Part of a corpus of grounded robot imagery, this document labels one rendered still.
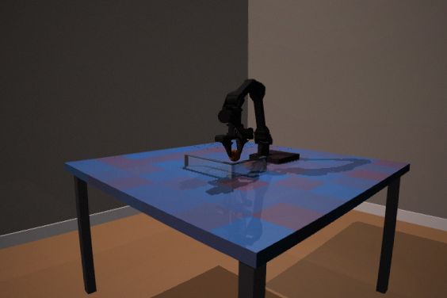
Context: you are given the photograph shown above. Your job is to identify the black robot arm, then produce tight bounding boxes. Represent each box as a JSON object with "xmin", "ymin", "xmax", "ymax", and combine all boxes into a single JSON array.
[{"xmin": 218, "ymin": 78, "xmax": 273, "ymax": 156}]

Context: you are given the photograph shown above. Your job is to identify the clear l-shaped low wall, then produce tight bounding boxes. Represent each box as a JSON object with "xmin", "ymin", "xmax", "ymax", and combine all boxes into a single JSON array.
[{"xmin": 185, "ymin": 155, "xmax": 266, "ymax": 178}]

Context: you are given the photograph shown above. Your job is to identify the dark orange ball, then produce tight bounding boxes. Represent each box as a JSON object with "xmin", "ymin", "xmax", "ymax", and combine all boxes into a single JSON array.
[{"xmin": 229, "ymin": 150, "xmax": 240, "ymax": 162}]

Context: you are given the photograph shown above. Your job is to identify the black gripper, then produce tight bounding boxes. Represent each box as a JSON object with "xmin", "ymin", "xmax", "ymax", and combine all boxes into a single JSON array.
[{"xmin": 215, "ymin": 122, "xmax": 249, "ymax": 157}]

